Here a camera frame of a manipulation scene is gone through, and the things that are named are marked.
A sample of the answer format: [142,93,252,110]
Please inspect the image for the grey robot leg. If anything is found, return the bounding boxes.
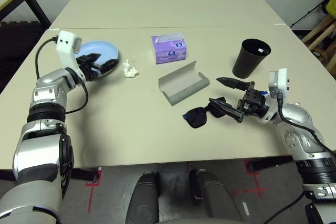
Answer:
[125,173,161,224]
[190,168,245,224]

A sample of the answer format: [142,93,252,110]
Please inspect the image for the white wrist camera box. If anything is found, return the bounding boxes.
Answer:
[267,68,289,100]
[55,30,82,74]

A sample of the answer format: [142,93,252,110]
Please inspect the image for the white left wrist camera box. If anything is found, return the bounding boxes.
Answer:
[55,30,82,74]

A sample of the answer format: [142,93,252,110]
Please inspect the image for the white tissue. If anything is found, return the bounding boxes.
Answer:
[122,58,139,78]

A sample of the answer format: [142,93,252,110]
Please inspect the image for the purple tissue pack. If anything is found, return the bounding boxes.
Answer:
[151,32,187,65]

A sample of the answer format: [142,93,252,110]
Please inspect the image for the blue plastic plate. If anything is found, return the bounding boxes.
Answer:
[75,40,121,79]

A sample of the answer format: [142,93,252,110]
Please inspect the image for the wooden chair frame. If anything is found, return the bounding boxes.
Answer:
[301,15,336,70]

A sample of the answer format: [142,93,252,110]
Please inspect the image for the black sunglasses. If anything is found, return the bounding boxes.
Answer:
[182,97,229,130]

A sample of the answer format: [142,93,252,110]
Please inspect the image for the thin black hanging cable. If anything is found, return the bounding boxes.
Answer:
[262,195,307,224]

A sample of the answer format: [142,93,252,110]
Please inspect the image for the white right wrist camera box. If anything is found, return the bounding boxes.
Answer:
[267,68,289,100]

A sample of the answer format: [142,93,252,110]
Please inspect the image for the black table foot bar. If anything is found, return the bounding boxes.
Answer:
[248,154,295,172]
[0,168,16,183]
[70,168,99,184]

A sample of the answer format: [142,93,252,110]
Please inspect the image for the thin black stand rod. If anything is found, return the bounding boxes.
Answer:
[290,2,326,28]

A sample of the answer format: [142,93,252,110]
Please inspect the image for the black foam floor mat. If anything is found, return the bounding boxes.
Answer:
[0,20,43,88]

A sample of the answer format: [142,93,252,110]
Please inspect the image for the yellow-green object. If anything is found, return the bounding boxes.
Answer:
[322,0,336,16]

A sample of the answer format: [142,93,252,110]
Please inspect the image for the black plastic cup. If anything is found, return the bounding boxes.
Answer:
[232,38,271,79]

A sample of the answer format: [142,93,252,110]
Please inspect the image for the grey robot left leg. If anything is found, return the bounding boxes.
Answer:
[125,173,161,224]

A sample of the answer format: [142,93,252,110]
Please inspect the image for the black right camera cable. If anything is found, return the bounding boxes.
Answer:
[277,91,336,156]

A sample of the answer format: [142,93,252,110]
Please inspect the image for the grey robot right leg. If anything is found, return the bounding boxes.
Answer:
[190,168,245,224]

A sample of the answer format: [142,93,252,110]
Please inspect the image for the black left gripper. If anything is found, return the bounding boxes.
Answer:
[77,54,118,81]

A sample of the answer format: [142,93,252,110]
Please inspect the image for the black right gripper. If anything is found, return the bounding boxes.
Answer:
[209,77,269,123]

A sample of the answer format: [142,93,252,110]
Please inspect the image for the grey glasses case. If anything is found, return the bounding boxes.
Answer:
[158,60,211,106]

